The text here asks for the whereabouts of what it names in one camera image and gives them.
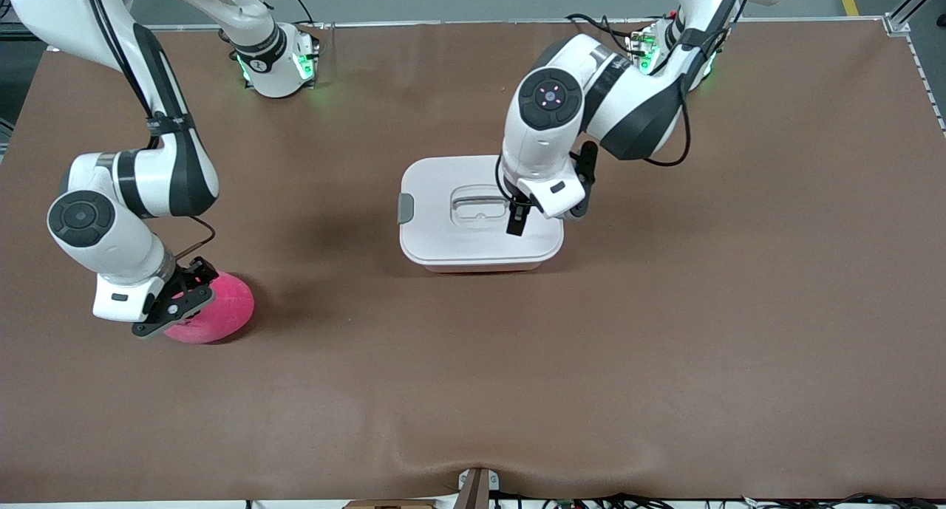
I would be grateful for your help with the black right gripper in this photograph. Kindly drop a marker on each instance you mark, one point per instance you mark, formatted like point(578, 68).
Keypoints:
point(194, 275)

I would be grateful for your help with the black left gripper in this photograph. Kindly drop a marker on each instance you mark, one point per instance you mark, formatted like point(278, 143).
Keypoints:
point(516, 218)

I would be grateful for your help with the pink round plush toy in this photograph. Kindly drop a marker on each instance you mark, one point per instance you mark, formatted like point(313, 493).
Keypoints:
point(222, 313)

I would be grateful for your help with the white box lid grey latches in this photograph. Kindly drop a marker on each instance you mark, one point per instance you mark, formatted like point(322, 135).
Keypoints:
point(443, 243)

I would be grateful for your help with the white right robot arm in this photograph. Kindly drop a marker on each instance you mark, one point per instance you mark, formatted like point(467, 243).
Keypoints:
point(111, 236)

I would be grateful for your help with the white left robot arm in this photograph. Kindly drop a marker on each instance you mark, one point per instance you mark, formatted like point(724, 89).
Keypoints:
point(547, 147)

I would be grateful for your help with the pink plastic storage box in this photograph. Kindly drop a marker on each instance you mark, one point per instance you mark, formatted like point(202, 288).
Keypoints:
point(480, 269)

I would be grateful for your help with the brown table mat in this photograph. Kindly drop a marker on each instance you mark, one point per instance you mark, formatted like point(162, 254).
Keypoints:
point(665, 383)

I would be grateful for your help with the aluminium frame post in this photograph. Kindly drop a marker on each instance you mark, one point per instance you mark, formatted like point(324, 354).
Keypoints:
point(53, 47)
point(896, 25)

